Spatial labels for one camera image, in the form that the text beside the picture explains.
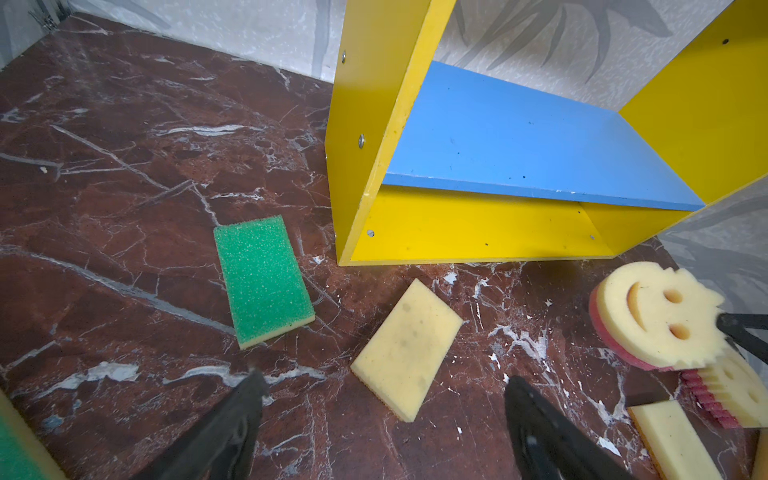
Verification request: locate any yellow pink blue shelf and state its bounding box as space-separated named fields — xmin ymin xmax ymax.
xmin=325 ymin=1 xmax=767 ymax=266

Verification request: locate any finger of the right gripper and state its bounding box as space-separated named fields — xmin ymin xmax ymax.
xmin=716 ymin=313 xmax=768 ymax=364

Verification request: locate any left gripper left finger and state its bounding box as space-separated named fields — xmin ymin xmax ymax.
xmin=134 ymin=370 xmax=268 ymax=479

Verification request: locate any yellow rectangular sponge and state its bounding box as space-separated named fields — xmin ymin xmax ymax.
xmin=629 ymin=400 xmax=722 ymax=480

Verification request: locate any green sponge near left arm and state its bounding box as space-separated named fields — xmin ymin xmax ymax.
xmin=1 ymin=392 xmax=66 ymax=479

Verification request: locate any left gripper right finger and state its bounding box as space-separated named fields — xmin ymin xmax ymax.
xmin=504 ymin=376 xmax=632 ymax=479

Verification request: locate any green sponge near shelf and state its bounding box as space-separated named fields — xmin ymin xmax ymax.
xmin=214 ymin=216 xmax=315 ymax=350

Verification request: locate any yellow smiley sponge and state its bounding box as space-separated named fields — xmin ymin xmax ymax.
xmin=681 ymin=348 xmax=768 ymax=429
xmin=589 ymin=261 xmax=728 ymax=371

